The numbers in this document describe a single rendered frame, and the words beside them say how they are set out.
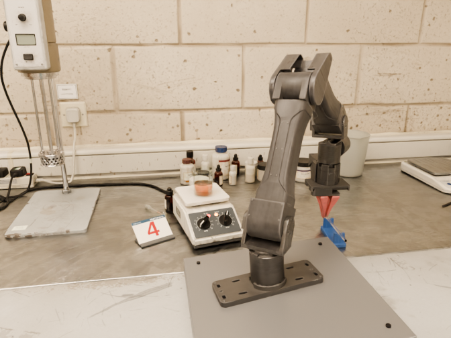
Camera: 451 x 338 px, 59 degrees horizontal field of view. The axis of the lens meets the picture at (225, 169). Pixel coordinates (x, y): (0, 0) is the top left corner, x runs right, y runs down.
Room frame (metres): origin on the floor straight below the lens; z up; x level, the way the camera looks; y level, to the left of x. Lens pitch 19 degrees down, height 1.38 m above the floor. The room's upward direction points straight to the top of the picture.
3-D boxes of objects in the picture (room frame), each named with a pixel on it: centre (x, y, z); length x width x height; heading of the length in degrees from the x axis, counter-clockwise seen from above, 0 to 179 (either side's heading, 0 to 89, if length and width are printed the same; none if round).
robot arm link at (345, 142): (1.01, -0.28, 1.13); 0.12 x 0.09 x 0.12; 149
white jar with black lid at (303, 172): (1.31, -0.27, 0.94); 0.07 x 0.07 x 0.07
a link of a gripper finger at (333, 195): (0.96, -0.25, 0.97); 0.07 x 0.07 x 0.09; 4
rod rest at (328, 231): (0.89, -0.27, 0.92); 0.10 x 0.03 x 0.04; 4
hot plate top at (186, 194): (0.98, 0.06, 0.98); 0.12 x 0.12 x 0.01; 21
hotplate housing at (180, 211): (0.95, 0.05, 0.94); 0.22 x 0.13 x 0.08; 21
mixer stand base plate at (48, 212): (1.04, 0.48, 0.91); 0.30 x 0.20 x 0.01; 10
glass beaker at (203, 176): (0.96, 0.06, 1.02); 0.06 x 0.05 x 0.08; 145
